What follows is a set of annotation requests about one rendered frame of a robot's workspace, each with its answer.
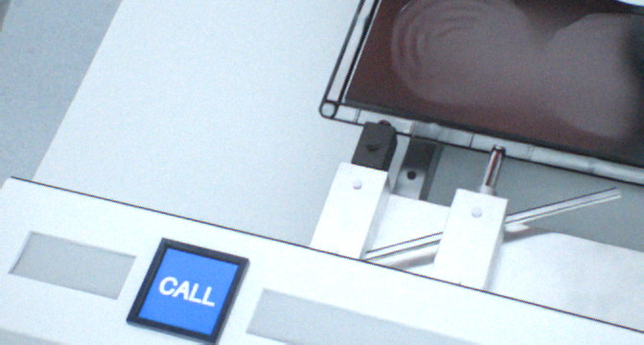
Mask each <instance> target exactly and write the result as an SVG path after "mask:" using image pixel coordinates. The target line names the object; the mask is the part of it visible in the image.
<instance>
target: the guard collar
mask: <svg viewBox="0 0 644 345"><path fill-rule="evenodd" d="M168 249H173V250H177V251H181V252H185V253H190V254H194V255H198V256H202V257H206V259H211V260H215V261H219V262H224V263H228V264H232V265H238V266H239V267H240V265H241V262H237V261H233V260H228V258H224V257H221V256H216V255H212V254H207V253H203V252H199V251H194V250H191V249H187V248H182V247H178V246H173V245H170V244H169V243H167V244H166V245H164V247H163V249H162V252H161V254H160V257H159V260H158V262H157V264H155V268H154V270H153V272H152V274H151V277H150V279H149V282H148V283H147V286H146V289H145V291H144V293H143V297H142V299H141V300H140V301H139V304H138V307H137V309H136V312H135V313H134V316H132V317H137V318H139V317H138V314H139V312H140V309H141V308H142V307H143V305H144V302H145V300H146V298H147V294H148V292H149V290H150V288H151V285H152V283H153V280H154V278H155V275H156V272H158V270H159V268H160V265H161V263H162V260H163V258H164V256H165V252H167V250H168ZM249 265H250V262H249V259H248V262H247V265H246V267H245V270H244V273H243V274H242V276H241V279H240V283H239V285H238V288H237V291H236V294H235V297H234V298H233V299H232V302H231V305H230V308H229V310H228V312H227V316H226V318H225V321H223V323H222V327H221V329H220V332H219V335H218V340H217V342H216V344H213V342H210V341H206V340H201V339H197V338H194V337H189V336H186V335H182V334H178V333H170V332H167V331H162V330H158V329H154V328H151V327H150V326H147V325H142V324H139V323H135V322H130V321H127V324H128V325H129V326H133V327H137V328H141V329H146V330H150V331H153V332H158V333H161V334H168V335H172V336H177V337H180V338H185V339H189V340H192V342H196V343H200V344H204V345H219V341H220V339H221V336H222V332H223V330H225V327H226V325H227V321H228V319H229V316H230V313H231V310H232V308H233V306H235V302H236V300H237V297H238V295H239V291H240V288H241V286H242V281H244V278H245V276H246V273H247V269H248V268H249Z"/></svg>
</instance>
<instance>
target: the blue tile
mask: <svg viewBox="0 0 644 345"><path fill-rule="evenodd" d="M238 269H239V266H238V265H235V264H228V263H224V262H219V261H215V260H211V259H206V257H202V256H198V255H194V254H190V253H185V252H181V251H177V250H173V249H168V250H167V252H165V256H164V258H163V260H162V263H161V265H160V268H159V270H158V272H156V275H155V278H154V280H153V283H152V285H151V288H150V290H149V292H148V294H147V298H146V300H145V302H144V305H143V307H142V308H141V309H140V312H139V314H138V317H139V318H142V319H147V320H150V321H155V322H158V323H163V324H167V325H171V326H175V327H178V328H183V329H187V330H190V331H195V333H199V334H206V335H210V336H212V334H213V331H214V330H215V328H216V325H217V323H218V320H219V316H220V312H221V310H222V307H224V305H225V301H226V299H227V296H228V294H229V290H230V287H231V286H232V283H234V280H235V277H236V275H237V272H238Z"/></svg>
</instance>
